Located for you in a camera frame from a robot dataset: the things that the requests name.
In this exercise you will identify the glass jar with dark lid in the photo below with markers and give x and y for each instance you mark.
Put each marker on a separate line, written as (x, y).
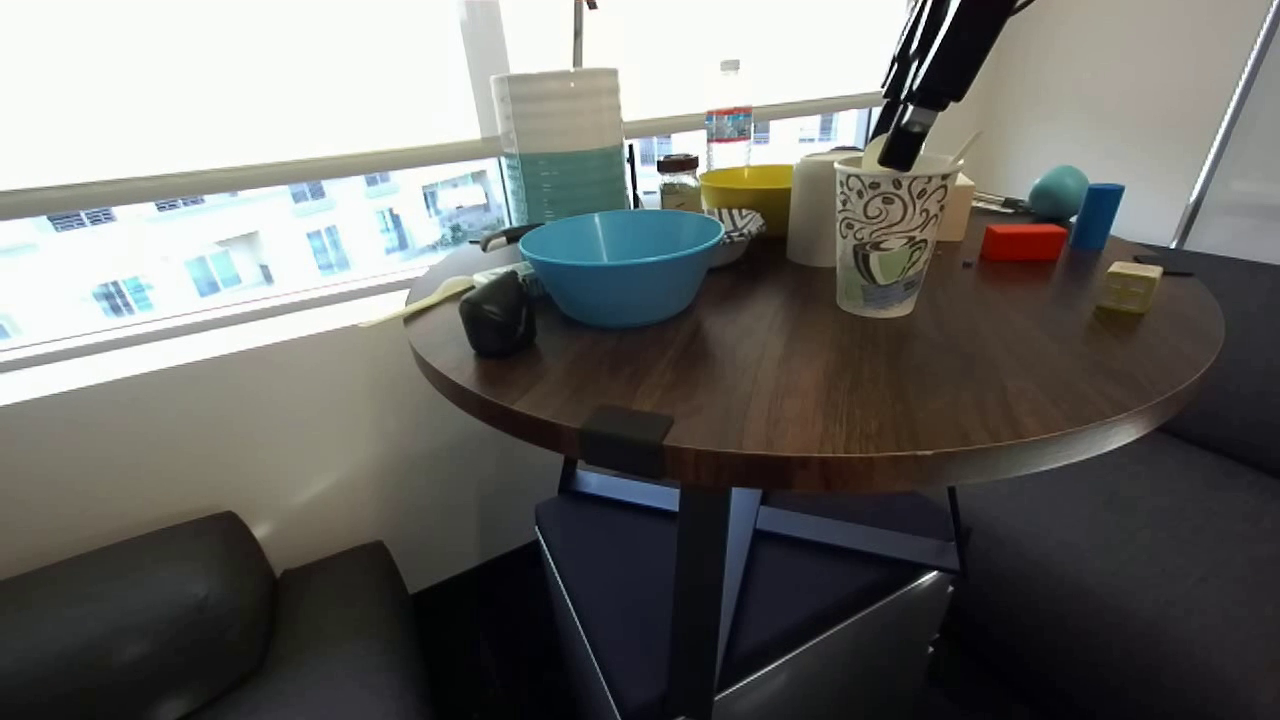
(678, 185)

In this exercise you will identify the white and teal container stack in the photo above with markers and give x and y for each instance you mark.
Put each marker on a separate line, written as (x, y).
(563, 132)

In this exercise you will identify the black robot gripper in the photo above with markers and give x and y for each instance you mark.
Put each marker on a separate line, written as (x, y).
(965, 46)

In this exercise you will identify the red block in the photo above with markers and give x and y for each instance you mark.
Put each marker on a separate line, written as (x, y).
(1026, 246)

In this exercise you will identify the thin black pen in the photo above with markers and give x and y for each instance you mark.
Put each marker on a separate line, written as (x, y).
(1178, 268)

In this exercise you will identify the blue cylinder block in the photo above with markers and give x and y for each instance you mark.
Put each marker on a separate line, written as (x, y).
(1097, 222)

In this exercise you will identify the patterned small plate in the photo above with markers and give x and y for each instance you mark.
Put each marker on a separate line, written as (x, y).
(736, 235)

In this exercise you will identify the blue plastic bowl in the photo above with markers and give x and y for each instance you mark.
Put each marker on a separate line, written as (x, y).
(621, 286)

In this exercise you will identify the light wooden box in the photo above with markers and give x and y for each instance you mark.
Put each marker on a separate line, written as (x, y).
(958, 208)

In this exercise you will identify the table pedestal with cross bars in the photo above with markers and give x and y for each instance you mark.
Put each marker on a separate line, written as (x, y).
(701, 585)

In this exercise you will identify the white blind wand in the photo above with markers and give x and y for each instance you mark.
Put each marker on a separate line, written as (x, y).
(582, 35)

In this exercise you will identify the black clamp on table edge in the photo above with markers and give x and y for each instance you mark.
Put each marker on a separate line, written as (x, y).
(627, 443)

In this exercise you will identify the yellow bowl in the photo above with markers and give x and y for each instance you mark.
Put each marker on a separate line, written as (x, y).
(749, 188)

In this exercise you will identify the patterned paper cup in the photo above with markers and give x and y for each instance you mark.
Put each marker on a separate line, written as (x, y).
(885, 262)

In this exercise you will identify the white window frame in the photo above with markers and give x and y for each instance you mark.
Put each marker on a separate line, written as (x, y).
(487, 81)

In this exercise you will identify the pale yellow cube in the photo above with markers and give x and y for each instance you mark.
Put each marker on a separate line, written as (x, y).
(1131, 289)

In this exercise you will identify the clear plastic water bottle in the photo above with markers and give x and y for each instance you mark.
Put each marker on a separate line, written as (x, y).
(730, 127)

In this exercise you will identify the dark grey fabric sofa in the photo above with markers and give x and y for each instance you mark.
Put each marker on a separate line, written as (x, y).
(1132, 560)

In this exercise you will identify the grey metal partition frame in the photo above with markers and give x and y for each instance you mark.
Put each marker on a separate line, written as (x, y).
(1223, 127)

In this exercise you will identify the black leather sofa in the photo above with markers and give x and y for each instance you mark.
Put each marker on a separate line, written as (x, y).
(134, 624)

